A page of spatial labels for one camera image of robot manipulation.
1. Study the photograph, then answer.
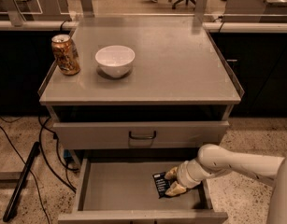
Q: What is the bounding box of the dark blue rxbar wrapper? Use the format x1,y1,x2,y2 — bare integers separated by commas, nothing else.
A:
152,172,172,198

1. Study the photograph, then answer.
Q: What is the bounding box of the grey top drawer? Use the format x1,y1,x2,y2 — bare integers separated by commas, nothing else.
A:
53,121,229,149

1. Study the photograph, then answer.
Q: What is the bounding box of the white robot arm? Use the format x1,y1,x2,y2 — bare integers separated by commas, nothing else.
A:
165,144,287,224

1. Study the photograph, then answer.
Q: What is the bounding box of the thin black floor cable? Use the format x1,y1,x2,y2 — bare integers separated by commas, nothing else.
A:
0,116,52,224

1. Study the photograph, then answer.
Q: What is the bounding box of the orange soda can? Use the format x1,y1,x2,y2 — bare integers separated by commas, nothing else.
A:
51,35,80,76

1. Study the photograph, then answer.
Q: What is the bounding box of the grey open middle drawer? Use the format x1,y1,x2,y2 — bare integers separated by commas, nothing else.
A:
58,148,228,224

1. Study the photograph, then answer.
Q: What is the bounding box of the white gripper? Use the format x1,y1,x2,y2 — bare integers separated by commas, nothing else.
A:
165,159,208,197

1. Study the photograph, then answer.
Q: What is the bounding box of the white horizontal rail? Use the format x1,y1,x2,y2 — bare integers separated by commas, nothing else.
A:
0,21,287,34

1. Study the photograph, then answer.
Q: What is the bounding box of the black drawer handle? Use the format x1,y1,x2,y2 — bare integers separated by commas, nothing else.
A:
128,131,157,140

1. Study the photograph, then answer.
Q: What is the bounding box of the grey drawer cabinet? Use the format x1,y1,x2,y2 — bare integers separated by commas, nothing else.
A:
37,14,246,224

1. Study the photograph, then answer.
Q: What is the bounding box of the black bar on floor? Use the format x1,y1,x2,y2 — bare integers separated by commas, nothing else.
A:
3,142,39,222

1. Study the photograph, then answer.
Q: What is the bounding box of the white ceramic bowl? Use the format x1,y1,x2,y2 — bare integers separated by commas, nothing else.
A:
95,45,136,78

